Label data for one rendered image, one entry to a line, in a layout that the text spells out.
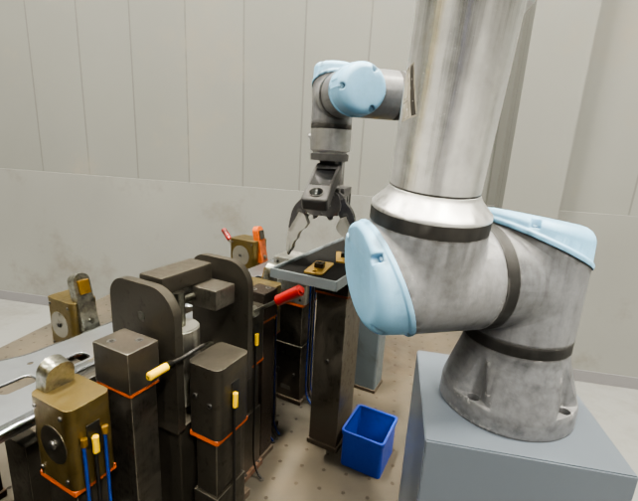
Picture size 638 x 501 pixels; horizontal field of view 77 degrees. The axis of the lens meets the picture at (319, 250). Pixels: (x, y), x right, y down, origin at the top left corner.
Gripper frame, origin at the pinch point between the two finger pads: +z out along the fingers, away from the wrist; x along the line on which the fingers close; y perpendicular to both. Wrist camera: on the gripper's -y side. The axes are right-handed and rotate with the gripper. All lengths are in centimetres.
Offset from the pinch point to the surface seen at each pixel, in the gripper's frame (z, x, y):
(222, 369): 9.7, 5.2, -27.5
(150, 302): 1.2, 15.8, -28.6
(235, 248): 15, 47, 52
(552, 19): -90, -62, 180
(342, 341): 19.4, -4.3, 5.9
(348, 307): 11.8, -4.8, 6.9
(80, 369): 17.7, 33.7, -25.3
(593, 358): 101, -126, 205
